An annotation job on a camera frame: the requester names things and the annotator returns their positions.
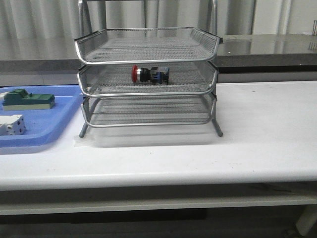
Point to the red emergency stop button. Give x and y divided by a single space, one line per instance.
155 75

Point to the grey stone counter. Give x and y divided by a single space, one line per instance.
237 54

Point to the white table leg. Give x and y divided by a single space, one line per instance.
307 220

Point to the silver metal rack frame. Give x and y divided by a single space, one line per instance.
84 18

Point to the blue plastic tray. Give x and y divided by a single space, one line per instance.
44 126

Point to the white circuit breaker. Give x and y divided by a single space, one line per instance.
12 125

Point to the green electrical switch block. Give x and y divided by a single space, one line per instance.
20 99

